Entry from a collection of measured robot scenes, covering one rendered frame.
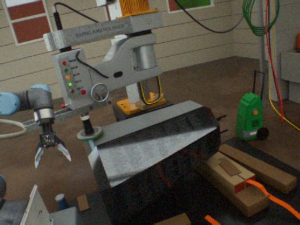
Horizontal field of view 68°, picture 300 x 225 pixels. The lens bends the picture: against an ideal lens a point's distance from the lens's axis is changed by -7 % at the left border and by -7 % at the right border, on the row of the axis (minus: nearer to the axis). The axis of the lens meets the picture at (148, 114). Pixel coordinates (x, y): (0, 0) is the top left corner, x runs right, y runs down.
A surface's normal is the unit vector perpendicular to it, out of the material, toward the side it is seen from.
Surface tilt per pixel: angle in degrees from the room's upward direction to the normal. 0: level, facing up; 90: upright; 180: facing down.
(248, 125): 90
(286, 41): 90
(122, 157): 45
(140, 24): 90
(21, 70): 90
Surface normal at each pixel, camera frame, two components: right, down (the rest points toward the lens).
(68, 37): 0.56, 0.20
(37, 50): 0.25, 0.30
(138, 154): 0.17, -0.47
